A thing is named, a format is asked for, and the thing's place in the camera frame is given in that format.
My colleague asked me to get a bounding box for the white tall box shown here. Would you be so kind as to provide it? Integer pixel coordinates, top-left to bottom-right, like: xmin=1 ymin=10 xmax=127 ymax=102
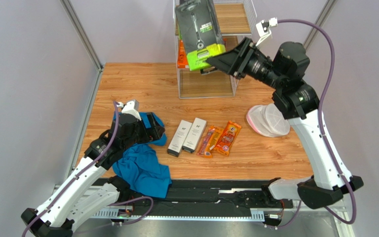
xmin=182 ymin=118 xmax=207 ymax=153
xmin=167 ymin=120 xmax=192 ymax=157

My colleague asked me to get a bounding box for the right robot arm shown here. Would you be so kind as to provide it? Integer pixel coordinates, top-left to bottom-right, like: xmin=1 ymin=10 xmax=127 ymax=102
xmin=207 ymin=38 xmax=364 ymax=209

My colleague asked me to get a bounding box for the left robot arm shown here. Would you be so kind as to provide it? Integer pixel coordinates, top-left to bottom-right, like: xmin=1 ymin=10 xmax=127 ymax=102
xmin=21 ymin=112 xmax=172 ymax=237

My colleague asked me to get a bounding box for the blue cloth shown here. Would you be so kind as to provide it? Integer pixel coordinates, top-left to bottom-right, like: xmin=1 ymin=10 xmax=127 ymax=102
xmin=112 ymin=112 xmax=173 ymax=199

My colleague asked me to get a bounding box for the orange razor box front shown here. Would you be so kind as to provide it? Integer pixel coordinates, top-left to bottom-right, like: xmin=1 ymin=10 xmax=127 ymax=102
xmin=177 ymin=39 xmax=189 ymax=69

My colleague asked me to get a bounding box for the orange toothbrush pack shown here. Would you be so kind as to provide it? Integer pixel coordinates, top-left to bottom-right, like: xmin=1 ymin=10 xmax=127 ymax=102
xmin=197 ymin=125 xmax=224 ymax=158

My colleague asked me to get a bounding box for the orange disposable razor pack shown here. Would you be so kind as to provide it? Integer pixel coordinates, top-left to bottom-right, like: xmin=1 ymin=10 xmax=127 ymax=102
xmin=213 ymin=120 xmax=242 ymax=156

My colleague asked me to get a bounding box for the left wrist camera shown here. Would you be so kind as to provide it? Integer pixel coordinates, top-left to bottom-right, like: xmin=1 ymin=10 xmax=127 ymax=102
xmin=115 ymin=99 xmax=142 ymax=120

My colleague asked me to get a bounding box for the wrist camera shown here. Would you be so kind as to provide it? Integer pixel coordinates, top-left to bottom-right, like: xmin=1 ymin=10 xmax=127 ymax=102
xmin=256 ymin=17 xmax=278 ymax=48
xmin=115 ymin=99 xmax=142 ymax=120

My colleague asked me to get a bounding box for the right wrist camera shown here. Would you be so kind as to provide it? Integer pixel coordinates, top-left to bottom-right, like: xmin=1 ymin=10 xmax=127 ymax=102
xmin=256 ymin=17 xmax=278 ymax=48

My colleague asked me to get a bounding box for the white wire shelf rack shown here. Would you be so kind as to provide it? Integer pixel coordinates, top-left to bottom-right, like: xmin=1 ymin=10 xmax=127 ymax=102
xmin=172 ymin=0 xmax=258 ymax=99

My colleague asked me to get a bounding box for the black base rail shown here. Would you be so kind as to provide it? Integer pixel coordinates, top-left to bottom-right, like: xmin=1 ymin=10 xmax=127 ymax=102
xmin=94 ymin=177 xmax=294 ymax=222

